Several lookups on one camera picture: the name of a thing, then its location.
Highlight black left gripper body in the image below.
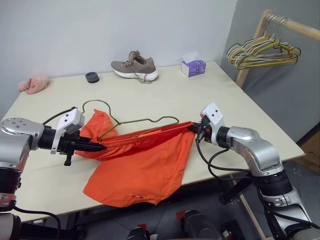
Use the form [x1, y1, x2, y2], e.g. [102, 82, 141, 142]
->
[57, 128, 85, 167]

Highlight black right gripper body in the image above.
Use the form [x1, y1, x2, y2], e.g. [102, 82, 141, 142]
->
[198, 119, 213, 142]

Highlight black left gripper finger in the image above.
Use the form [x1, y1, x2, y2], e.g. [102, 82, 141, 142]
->
[79, 137, 101, 146]
[74, 144, 108, 153]

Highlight olive green wire hanger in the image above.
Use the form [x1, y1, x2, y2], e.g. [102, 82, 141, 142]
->
[81, 99, 180, 141]

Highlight orange shorts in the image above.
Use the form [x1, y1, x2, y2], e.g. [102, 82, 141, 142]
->
[74, 108, 196, 208]

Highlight purple tissue box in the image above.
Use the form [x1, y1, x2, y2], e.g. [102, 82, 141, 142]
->
[181, 52, 207, 78]

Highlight black round container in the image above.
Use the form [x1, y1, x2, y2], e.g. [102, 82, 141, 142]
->
[84, 71, 100, 85]

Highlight pink fluffy slipper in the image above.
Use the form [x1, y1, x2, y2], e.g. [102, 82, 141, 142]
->
[17, 73, 50, 95]

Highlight brown sneaker with white sole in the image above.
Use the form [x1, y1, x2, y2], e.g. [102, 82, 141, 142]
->
[110, 50, 160, 85]

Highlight dark rounded shape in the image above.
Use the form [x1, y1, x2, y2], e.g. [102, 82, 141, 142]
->
[181, 209, 222, 240]
[126, 226, 151, 240]

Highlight light wooden floor bar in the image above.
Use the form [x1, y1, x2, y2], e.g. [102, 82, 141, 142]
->
[239, 192, 267, 240]

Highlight brown cardboard box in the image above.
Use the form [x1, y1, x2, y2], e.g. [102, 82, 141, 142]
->
[296, 129, 320, 176]

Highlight light wooden clothes rack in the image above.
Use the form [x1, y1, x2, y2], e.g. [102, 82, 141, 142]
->
[234, 9, 320, 88]

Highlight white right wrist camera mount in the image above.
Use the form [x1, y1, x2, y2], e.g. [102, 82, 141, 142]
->
[199, 102, 225, 133]

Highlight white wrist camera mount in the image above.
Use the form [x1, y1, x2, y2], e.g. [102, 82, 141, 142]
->
[199, 102, 225, 133]
[49, 108, 86, 155]

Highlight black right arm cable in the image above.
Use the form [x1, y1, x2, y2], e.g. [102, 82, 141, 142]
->
[195, 129, 256, 181]

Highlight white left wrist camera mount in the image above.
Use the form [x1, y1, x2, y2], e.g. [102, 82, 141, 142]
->
[49, 108, 86, 155]

